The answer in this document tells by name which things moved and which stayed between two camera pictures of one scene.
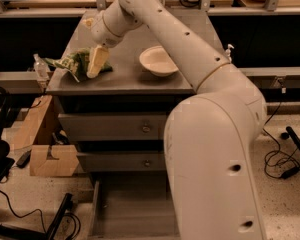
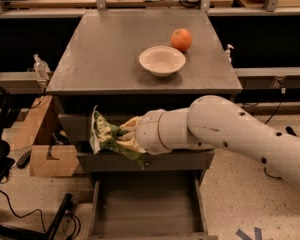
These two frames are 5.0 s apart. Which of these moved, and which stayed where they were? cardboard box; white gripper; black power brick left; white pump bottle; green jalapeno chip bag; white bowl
Moved: green jalapeno chip bag; white gripper
Stayed: white pump bottle; cardboard box; white bowl; black power brick left
